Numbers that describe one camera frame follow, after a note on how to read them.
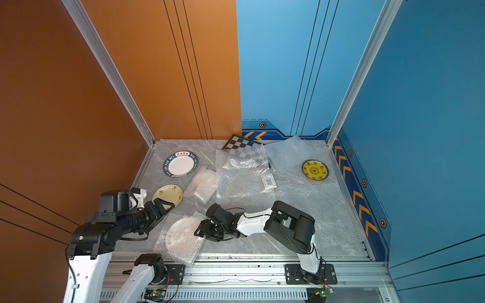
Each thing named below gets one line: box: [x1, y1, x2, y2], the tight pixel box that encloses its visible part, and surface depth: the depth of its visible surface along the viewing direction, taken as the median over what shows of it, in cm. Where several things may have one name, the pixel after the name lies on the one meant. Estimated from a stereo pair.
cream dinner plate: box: [151, 184, 184, 209], surface depth 98 cm
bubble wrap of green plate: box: [263, 135, 316, 173], surface depth 112 cm
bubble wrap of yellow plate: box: [272, 167, 369, 256], surface depth 96 cm
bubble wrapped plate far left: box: [183, 164, 220, 207], surface depth 98 cm
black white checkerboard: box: [221, 134, 263, 150], surface depth 118 cm
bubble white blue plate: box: [163, 150, 198, 179], surface depth 111 cm
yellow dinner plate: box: [301, 159, 330, 182], surface depth 107 cm
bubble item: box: [215, 143, 277, 212], surface depth 102 cm
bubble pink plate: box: [153, 211, 209, 266], surface depth 81 cm
